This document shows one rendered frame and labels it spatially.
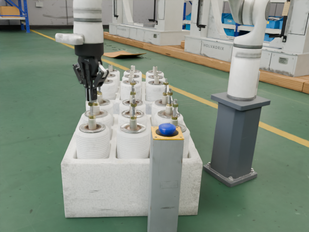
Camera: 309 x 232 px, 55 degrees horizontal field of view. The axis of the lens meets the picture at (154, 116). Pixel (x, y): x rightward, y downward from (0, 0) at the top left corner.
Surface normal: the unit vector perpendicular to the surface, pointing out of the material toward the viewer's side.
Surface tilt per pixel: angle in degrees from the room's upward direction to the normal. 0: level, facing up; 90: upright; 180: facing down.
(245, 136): 90
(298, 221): 0
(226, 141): 90
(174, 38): 90
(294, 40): 90
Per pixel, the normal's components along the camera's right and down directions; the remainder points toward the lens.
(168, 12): 0.54, 0.31
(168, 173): 0.07, 0.35
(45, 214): 0.04, -0.94
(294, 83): -0.84, 0.16
